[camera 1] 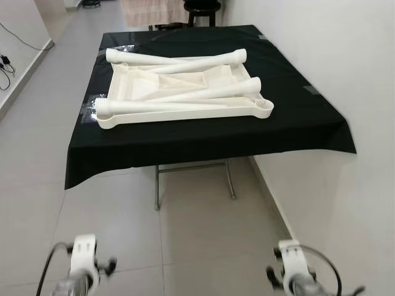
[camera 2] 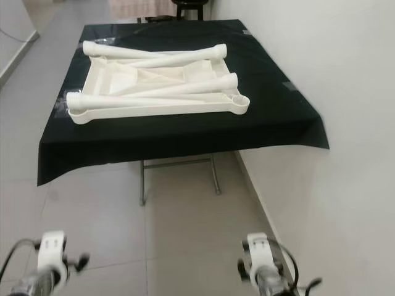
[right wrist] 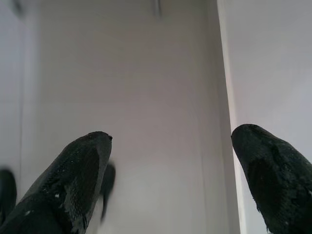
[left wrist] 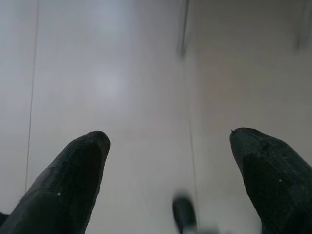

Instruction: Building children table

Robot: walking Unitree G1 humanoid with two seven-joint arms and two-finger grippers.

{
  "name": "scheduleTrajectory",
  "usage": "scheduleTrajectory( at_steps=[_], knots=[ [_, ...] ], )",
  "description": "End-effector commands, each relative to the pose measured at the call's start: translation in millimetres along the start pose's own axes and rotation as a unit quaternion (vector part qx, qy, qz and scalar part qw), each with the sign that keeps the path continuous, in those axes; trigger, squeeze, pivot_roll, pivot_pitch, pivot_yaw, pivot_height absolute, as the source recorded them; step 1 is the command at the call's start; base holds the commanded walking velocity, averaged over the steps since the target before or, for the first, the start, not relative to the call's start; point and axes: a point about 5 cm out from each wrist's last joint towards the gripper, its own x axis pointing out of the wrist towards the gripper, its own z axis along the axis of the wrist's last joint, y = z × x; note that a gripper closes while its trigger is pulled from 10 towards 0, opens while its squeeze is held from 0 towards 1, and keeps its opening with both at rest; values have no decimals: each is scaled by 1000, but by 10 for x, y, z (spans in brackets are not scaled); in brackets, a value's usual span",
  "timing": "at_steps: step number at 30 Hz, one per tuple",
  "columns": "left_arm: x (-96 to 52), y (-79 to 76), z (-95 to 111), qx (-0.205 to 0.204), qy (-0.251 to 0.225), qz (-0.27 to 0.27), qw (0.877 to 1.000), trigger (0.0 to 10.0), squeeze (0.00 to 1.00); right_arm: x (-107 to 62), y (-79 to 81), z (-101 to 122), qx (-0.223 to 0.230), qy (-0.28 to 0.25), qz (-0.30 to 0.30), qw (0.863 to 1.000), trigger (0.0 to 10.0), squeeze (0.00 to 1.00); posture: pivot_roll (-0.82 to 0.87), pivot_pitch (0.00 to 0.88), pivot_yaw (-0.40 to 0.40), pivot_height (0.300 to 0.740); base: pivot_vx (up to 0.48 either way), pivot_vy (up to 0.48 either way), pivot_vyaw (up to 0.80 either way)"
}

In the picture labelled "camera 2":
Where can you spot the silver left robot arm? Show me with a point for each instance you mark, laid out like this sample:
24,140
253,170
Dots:
37,285

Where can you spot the white plastic children table top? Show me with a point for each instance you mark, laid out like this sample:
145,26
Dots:
105,77

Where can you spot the black tablecloth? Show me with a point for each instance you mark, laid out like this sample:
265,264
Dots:
271,117

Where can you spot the grey tape piece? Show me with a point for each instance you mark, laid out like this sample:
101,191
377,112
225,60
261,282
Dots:
246,31
290,86

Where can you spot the beige cloth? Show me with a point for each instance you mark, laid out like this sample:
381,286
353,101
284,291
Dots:
139,7

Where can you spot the black stool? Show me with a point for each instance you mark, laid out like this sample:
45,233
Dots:
188,2

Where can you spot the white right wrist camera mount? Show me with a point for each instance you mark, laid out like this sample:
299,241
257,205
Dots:
261,253

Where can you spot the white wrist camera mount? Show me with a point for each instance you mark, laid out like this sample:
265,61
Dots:
52,250
261,253

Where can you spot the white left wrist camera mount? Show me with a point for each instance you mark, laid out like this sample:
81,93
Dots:
52,250

